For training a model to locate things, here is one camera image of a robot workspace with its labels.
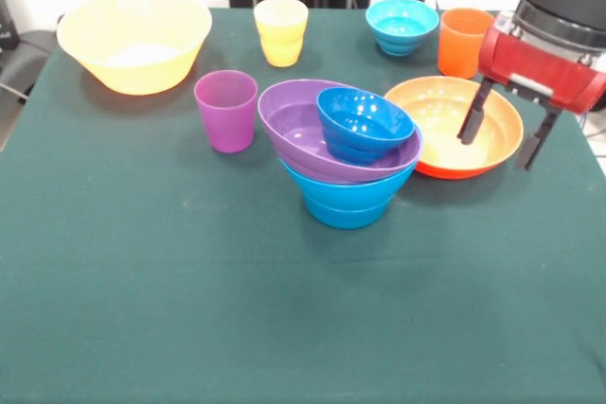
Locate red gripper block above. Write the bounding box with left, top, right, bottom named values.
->
left=456, top=25, right=606, bottom=171

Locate orange shallow plastic bowl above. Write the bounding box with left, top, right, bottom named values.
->
left=383, top=76, right=526, bottom=181

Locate small dark blue bowl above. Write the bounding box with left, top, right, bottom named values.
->
left=316, top=86, right=417, bottom=167

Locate medium light blue bowl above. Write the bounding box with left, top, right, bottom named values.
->
left=278, top=152, right=422, bottom=212

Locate large purple plastic bowl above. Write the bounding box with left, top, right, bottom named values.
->
left=257, top=79, right=424, bottom=183

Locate large yellow plastic bowl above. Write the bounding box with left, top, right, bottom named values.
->
left=56, top=0, right=213, bottom=96

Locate orange-red plastic cup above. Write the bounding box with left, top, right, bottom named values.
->
left=437, top=7, right=496, bottom=79

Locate small cyan plastic bowl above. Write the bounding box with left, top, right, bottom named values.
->
left=365, top=0, right=440, bottom=57

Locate small light blue bowl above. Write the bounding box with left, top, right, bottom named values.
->
left=306, top=200, right=395, bottom=230

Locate yellow plastic cup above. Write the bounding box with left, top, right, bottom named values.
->
left=259, top=37, right=304, bottom=68
left=253, top=0, right=310, bottom=45

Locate dark green tablecloth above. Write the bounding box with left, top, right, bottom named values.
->
left=0, top=7, right=606, bottom=404

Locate purple plastic cup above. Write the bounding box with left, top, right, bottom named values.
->
left=193, top=69, right=259, bottom=154

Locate black pedestal leg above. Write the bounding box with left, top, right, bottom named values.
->
left=0, top=0, right=61, bottom=93

